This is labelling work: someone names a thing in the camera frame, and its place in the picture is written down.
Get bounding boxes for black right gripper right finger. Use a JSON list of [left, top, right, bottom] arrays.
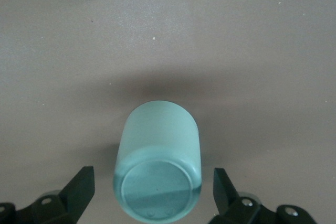
[[209, 167, 314, 224]]

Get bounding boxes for teal frosted plastic cup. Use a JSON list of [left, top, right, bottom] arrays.
[[112, 100, 203, 222]]

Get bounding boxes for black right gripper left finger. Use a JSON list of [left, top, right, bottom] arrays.
[[0, 166, 96, 224]]

